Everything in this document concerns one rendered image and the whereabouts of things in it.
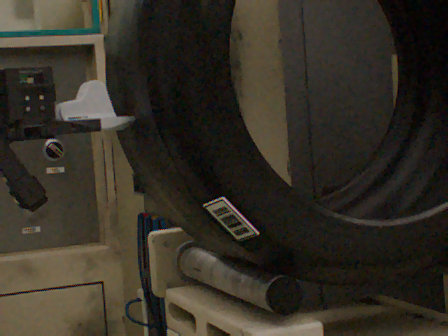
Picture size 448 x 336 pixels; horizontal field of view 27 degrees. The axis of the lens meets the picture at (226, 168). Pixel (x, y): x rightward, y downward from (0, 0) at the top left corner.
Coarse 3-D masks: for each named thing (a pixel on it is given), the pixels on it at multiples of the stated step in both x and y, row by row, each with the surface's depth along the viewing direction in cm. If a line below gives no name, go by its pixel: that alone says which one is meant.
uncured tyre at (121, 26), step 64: (128, 0) 113; (192, 0) 102; (384, 0) 141; (128, 64) 110; (192, 64) 103; (128, 128) 116; (192, 128) 104; (192, 192) 107; (256, 192) 105; (384, 192) 140; (256, 256) 110; (320, 256) 109; (384, 256) 111
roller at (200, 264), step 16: (192, 256) 134; (208, 256) 130; (224, 256) 127; (192, 272) 133; (208, 272) 126; (224, 272) 121; (240, 272) 117; (256, 272) 113; (272, 272) 111; (224, 288) 122; (240, 288) 115; (256, 288) 111; (272, 288) 107; (288, 288) 108; (256, 304) 112; (272, 304) 107; (288, 304) 108
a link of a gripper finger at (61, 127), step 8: (64, 120) 106; (72, 120) 106; (80, 120) 107; (88, 120) 107; (96, 120) 107; (32, 128) 105; (40, 128) 104; (48, 128) 104; (56, 128) 104; (64, 128) 105; (72, 128) 106; (80, 128) 106; (88, 128) 106; (96, 128) 107
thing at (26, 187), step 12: (0, 144) 105; (0, 156) 105; (12, 156) 105; (0, 168) 105; (12, 168) 105; (24, 168) 106; (12, 180) 105; (24, 180) 106; (36, 180) 107; (12, 192) 107; (24, 192) 106; (36, 192) 106; (24, 204) 107; (36, 204) 107
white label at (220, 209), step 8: (216, 200) 105; (224, 200) 104; (208, 208) 106; (216, 208) 106; (224, 208) 105; (232, 208) 104; (216, 216) 107; (224, 216) 106; (232, 216) 105; (240, 216) 104; (224, 224) 107; (232, 224) 106; (240, 224) 106; (248, 224) 105; (232, 232) 107; (240, 232) 107; (248, 232) 106; (256, 232) 105
